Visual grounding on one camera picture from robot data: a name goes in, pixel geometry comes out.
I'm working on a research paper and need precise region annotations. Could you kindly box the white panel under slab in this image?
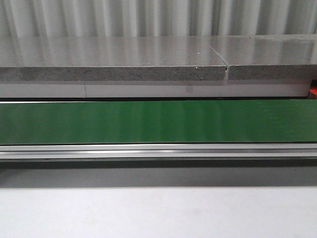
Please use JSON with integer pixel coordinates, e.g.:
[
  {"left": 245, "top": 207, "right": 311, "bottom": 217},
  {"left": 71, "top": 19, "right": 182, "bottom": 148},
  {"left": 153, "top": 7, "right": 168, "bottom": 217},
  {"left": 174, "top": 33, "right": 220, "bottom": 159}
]
[{"left": 0, "top": 80, "right": 312, "bottom": 99}]

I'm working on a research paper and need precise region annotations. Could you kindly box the grey stone slab left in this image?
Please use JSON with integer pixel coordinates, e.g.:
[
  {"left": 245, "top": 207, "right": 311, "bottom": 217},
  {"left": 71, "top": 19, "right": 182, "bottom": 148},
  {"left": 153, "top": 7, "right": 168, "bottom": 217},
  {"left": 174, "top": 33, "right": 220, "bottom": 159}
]
[{"left": 0, "top": 37, "right": 226, "bottom": 81}]

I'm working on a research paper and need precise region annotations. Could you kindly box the grey stone slab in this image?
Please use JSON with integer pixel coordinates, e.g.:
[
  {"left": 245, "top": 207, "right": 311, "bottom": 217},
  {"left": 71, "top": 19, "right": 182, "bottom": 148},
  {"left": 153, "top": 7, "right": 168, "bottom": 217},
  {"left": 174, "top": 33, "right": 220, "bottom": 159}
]
[
  {"left": 0, "top": 37, "right": 226, "bottom": 81},
  {"left": 209, "top": 34, "right": 317, "bottom": 81}
]

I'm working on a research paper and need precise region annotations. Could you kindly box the green conveyor belt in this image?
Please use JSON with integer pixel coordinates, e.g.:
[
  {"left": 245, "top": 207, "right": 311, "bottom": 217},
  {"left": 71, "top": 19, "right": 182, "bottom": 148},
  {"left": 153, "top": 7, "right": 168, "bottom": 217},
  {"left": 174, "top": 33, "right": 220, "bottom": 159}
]
[{"left": 0, "top": 99, "right": 317, "bottom": 145}]

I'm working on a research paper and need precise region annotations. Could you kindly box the grey stone slab right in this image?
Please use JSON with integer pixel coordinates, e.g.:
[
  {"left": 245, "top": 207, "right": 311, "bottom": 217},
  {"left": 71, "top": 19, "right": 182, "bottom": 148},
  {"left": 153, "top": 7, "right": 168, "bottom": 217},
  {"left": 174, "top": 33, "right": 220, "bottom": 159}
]
[{"left": 209, "top": 34, "right": 317, "bottom": 81}]

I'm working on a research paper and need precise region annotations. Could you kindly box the red object at edge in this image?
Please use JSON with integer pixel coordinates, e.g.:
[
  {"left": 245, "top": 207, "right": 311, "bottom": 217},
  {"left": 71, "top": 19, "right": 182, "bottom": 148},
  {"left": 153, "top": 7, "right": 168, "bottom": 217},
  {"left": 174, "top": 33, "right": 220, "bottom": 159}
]
[{"left": 309, "top": 86, "right": 317, "bottom": 99}]

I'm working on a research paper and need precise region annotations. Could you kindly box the grey pleated curtain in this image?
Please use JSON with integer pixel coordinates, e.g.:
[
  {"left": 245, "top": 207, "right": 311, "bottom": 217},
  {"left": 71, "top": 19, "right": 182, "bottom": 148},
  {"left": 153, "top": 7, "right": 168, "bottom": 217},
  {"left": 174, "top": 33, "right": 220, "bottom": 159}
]
[{"left": 0, "top": 0, "right": 317, "bottom": 37}]

